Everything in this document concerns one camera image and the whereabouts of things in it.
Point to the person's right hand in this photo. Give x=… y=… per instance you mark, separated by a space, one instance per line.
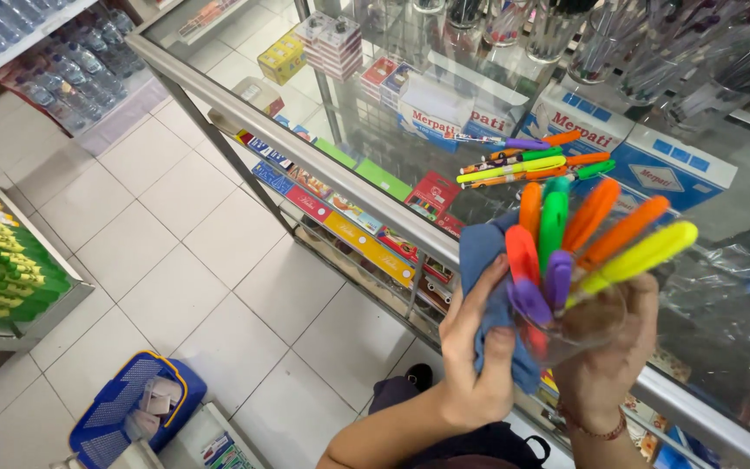
x=599 y=384

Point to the person's left hand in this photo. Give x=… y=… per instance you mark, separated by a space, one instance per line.
x=469 y=371

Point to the person's right fingers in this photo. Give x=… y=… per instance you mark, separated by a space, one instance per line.
x=640 y=303

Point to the clear glass cup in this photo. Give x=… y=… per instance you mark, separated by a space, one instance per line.
x=586 y=325

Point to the blue cleaning cloth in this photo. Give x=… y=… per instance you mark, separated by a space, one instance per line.
x=479 y=251

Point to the bunch of coloured highlighters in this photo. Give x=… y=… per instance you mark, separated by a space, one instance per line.
x=635 y=258

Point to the clear plastic wrapping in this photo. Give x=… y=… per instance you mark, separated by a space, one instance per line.
x=707 y=306

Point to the loose heap of marker pens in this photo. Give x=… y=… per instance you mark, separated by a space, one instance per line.
x=512 y=170

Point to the person's dark clothing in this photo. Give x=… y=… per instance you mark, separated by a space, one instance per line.
x=479 y=448

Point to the black shoe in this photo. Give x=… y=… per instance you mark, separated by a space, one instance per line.
x=419 y=376

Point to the row of glass pen cups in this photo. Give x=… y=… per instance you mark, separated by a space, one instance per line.
x=552 y=32

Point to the glass display counter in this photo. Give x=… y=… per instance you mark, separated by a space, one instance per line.
x=297 y=153

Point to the blue plastic basket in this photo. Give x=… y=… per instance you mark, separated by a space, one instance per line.
x=108 y=404

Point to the shelf of water bottles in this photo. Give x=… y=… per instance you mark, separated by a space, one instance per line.
x=75 y=71

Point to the shelf of green bottles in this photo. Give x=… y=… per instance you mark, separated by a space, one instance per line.
x=17 y=273

